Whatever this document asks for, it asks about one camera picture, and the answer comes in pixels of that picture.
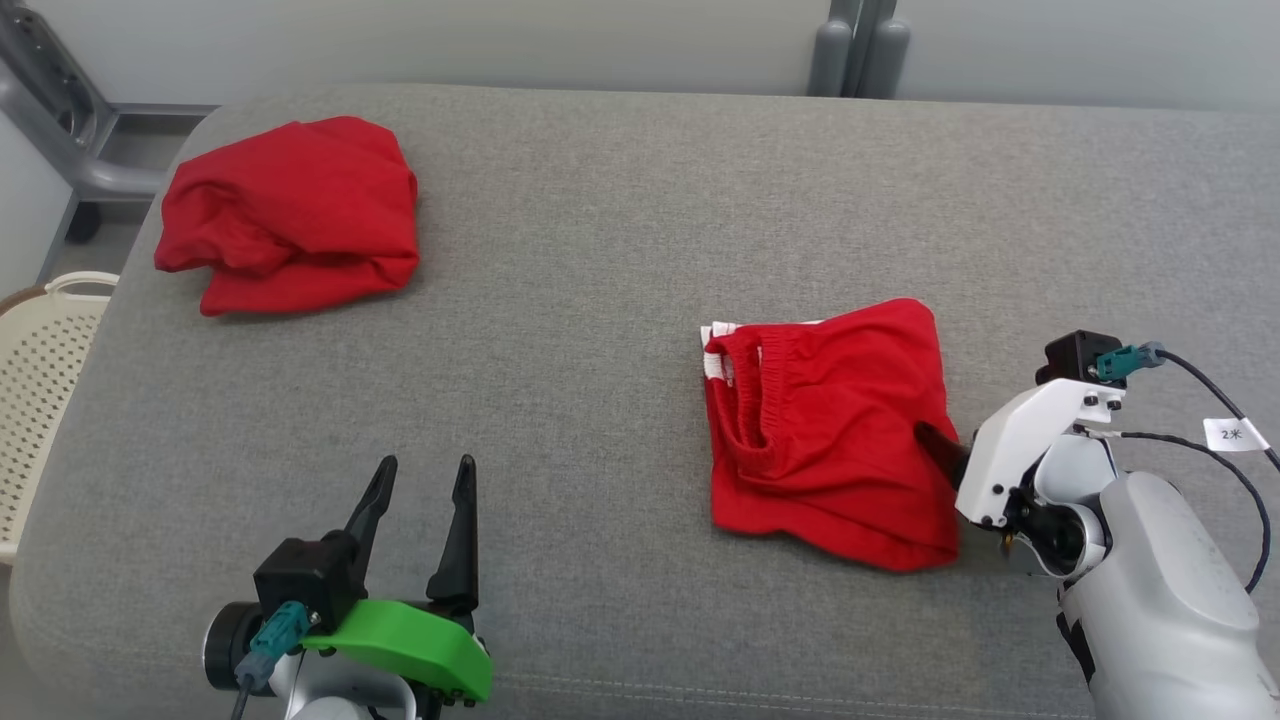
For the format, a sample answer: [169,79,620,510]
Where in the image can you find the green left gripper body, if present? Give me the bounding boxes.
[300,598,494,704]

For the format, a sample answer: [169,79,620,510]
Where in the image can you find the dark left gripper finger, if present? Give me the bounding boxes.
[343,455,399,593]
[427,455,479,611]

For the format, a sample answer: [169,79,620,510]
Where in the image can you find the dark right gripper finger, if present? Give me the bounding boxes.
[915,420,971,491]

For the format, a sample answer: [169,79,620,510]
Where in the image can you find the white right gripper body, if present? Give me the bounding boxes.
[955,378,1126,529]

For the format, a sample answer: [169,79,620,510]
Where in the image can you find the red Bulls shorts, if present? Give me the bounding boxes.
[700,297,963,573]

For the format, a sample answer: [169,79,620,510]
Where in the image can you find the red Bulls jersey shirt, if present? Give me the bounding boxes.
[153,115,421,318]

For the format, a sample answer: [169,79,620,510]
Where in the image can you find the grey fabric sofa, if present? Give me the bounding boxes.
[10,83,1280,720]

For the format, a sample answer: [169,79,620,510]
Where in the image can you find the cream plastic laundry basket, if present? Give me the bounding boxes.
[0,272,121,567]

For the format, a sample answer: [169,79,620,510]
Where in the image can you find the right cable with teal plug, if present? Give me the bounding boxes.
[1095,342,1280,473]

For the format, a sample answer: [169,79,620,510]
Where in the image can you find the cable with teal plug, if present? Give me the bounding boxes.
[1095,342,1280,473]
[232,602,311,720]

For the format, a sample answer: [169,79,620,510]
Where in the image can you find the left cable with teal plug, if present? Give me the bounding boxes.
[232,602,311,720]

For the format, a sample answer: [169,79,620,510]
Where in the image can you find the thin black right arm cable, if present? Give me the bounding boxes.
[1075,428,1273,593]

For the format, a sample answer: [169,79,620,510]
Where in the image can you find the white paper cable tag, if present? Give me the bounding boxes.
[1203,416,1271,453]

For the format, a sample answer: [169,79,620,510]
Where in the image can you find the grey partition post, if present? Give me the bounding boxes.
[808,0,913,99]

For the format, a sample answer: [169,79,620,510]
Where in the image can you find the grey metal frame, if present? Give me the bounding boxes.
[0,0,216,243]

